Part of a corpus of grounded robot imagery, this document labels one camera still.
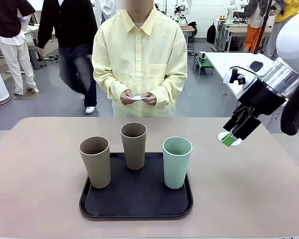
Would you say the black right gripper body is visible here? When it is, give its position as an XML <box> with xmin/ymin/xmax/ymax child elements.
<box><xmin>238</xmin><ymin>80</ymin><xmax>288</xmax><ymax>118</ymax></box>

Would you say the mint green plastic cup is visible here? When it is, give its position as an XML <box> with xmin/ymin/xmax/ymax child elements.
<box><xmin>162</xmin><ymin>136</ymin><xmax>193</xmax><ymax>189</ymax></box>

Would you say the dark brown plastic cup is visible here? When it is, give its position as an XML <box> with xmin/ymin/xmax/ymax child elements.
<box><xmin>120</xmin><ymin>122</ymin><xmax>148</xmax><ymax>171</ymax></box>

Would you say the person's left forearm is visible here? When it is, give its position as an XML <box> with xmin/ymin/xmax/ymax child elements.
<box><xmin>149</xmin><ymin>72</ymin><xmax>187</xmax><ymax>104</ymax></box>

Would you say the person's right forearm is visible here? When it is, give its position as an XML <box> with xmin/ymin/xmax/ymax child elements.
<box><xmin>92</xmin><ymin>62</ymin><xmax>130</xmax><ymax>102</ymax></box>

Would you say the person's left hand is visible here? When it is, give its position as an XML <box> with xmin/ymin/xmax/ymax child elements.
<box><xmin>141</xmin><ymin>92</ymin><xmax>157</xmax><ymax>107</ymax></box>

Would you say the person's right hand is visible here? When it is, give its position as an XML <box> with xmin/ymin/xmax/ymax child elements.
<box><xmin>120</xmin><ymin>90</ymin><xmax>137</xmax><ymax>107</ymax></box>

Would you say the person in orange trousers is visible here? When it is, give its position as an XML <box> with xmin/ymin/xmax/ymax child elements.
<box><xmin>243</xmin><ymin>0</ymin><xmax>275</xmax><ymax>54</ymax></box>

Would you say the green bench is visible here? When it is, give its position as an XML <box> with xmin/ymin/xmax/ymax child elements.
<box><xmin>195</xmin><ymin>56</ymin><xmax>214</xmax><ymax>75</ymax></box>

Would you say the black stand pole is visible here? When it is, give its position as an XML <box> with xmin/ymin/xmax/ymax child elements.
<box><xmin>254</xmin><ymin>0</ymin><xmax>274</xmax><ymax>54</ymax></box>

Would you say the black hanging bag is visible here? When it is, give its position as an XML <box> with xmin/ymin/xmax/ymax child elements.
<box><xmin>206</xmin><ymin>22</ymin><xmax>217</xmax><ymax>45</ymax></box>

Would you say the person in yellow jacket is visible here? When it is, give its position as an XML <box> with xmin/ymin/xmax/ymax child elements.
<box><xmin>264</xmin><ymin>0</ymin><xmax>299</xmax><ymax>60</ymax></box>

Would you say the black plastic serving tray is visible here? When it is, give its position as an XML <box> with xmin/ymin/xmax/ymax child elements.
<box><xmin>79</xmin><ymin>152</ymin><xmax>194</xmax><ymax>222</ymax></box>

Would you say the person in yellow shirt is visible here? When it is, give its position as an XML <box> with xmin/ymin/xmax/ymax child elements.
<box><xmin>91</xmin><ymin>0</ymin><xmax>188</xmax><ymax>118</ymax></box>

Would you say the tan plastic cup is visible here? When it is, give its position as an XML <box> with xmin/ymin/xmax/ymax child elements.
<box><xmin>79</xmin><ymin>135</ymin><xmax>112</xmax><ymax>189</ymax></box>

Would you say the person in black cardigan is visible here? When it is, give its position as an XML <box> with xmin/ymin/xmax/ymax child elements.
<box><xmin>37</xmin><ymin>0</ymin><xmax>98</xmax><ymax>115</ymax></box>

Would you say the grey step stool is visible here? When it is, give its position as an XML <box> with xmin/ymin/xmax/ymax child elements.
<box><xmin>27</xmin><ymin>45</ymin><xmax>47</xmax><ymax>70</ymax></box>

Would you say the person in white trousers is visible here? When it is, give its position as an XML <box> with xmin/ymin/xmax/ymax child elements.
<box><xmin>0</xmin><ymin>0</ymin><xmax>39</xmax><ymax>96</ymax></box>

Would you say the black cable sleeve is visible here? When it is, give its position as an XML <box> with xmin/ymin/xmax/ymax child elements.
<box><xmin>280</xmin><ymin>71</ymin><xmax>299</xmax><ymax>136</ymax></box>

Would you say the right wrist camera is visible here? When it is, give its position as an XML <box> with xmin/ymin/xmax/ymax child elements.
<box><xmin>223</xmin><ymin>66</ymin><xmax>247</xmax><ymax>86</ymax></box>

